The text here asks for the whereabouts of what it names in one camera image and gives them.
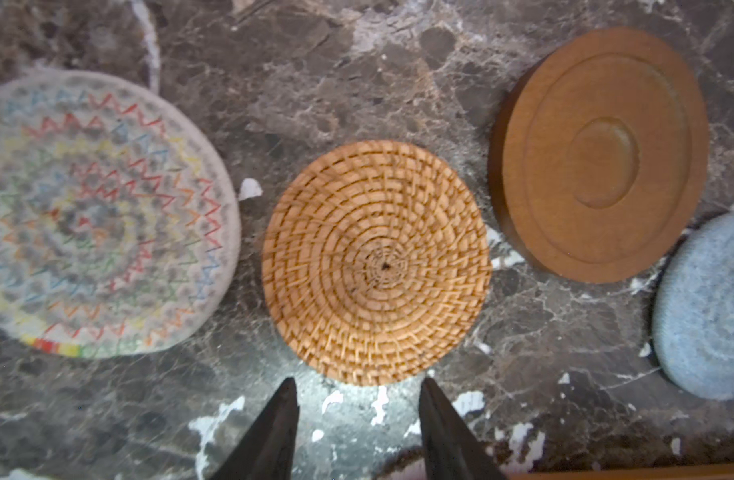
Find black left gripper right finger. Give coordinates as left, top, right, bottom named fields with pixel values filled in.
left=419, top=378, right=507, bottom=480

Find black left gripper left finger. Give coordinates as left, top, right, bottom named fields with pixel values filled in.
left=211, top=377, right=300, bottom=480

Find woven rattan coaster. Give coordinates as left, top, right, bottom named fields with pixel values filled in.
left=262, top=140, right=492, bottom=386

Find multicolour woven cloth coaster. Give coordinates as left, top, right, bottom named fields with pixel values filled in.
left=0, top=70, right=241, bottom=359

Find brown wooden round coaster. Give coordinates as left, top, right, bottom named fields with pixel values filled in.
left=488, top=27, right=709, bottom=283

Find grey-blue felt coaster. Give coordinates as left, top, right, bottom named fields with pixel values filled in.
left=652, top=212, right=734, bottom=400

